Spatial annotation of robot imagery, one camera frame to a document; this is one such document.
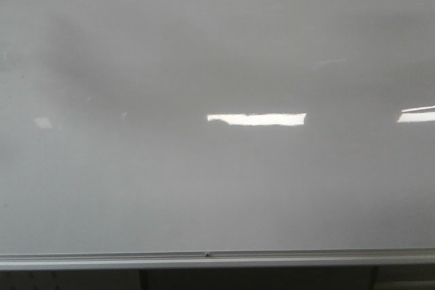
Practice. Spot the large white whiteboard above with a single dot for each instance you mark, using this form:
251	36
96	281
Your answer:
216	133

